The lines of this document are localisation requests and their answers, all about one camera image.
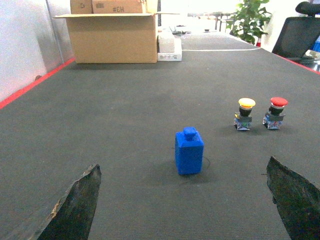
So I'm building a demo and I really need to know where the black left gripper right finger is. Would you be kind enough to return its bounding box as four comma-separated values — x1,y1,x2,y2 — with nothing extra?
266,156,320,240

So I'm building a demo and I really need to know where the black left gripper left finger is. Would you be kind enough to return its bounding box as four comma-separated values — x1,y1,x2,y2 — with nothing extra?
36,164,102,240

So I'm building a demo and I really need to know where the blue block part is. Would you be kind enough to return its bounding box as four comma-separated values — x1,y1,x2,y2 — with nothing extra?
175,126,205,175

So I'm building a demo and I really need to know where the red mushroom push button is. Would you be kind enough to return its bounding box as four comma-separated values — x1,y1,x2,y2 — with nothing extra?
262,96,289,130

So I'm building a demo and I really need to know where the yellow mushroom push button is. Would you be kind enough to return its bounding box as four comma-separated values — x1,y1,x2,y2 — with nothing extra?
233,97,256,131

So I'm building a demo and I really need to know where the black office chair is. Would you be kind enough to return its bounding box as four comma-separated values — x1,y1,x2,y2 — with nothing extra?
272,1,320,62

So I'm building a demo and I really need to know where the large open cardboard box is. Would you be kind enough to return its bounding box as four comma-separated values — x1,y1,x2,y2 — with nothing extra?
53,12,161,64

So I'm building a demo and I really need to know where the flat white box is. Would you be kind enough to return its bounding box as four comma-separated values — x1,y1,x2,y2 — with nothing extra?
157,38,182,62

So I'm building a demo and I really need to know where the green potted plant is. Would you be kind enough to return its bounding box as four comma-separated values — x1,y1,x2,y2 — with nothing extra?
226,0,272,45

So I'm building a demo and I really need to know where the small white box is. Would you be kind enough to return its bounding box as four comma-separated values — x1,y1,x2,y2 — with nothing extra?
158,31,175,53

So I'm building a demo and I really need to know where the upper cardboard box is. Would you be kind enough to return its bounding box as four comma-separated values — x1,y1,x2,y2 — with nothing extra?
70,0,159,14

